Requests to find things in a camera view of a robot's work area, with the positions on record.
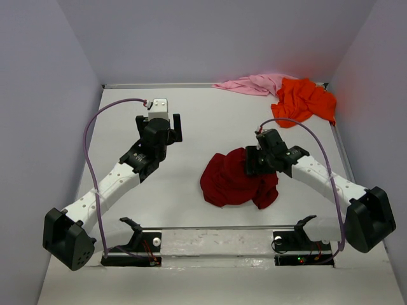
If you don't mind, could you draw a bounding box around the dark red t shirt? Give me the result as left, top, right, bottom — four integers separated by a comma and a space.
200, 148, 279, 210

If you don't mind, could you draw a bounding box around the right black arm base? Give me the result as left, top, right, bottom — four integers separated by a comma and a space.
271, 215, 335, 267

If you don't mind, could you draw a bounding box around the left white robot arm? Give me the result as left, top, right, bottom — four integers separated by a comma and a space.
43, 114, 183, 271

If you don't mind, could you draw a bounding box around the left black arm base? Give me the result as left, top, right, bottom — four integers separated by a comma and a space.
100, 217, 162, 268

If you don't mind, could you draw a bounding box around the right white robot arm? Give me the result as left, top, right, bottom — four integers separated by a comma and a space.
245, 129, 396, 253

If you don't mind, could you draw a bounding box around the orange t shirt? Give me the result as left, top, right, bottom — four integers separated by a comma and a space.
270, 78, 336, 128

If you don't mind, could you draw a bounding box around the pink t shirt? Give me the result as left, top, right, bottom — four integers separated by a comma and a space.
212, 73, 296, 97

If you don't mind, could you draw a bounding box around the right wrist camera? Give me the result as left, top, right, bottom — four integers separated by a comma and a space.
255, 128, 274, 149

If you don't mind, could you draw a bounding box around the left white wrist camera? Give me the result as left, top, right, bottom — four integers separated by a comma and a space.
147, 98, 169, 121

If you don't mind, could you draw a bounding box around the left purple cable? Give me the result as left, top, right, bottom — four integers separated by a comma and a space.
82, 97, 160, 265

